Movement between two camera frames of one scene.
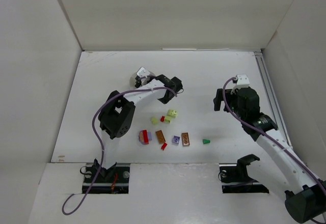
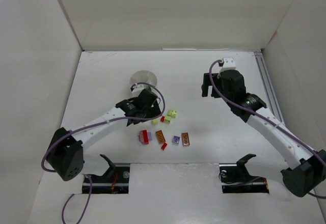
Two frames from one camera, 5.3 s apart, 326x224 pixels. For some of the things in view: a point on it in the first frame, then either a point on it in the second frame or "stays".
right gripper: [219, 99] to [212, 87]
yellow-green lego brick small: [155, 120] stays
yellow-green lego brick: [167, 118] stays
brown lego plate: [160, 136] stays
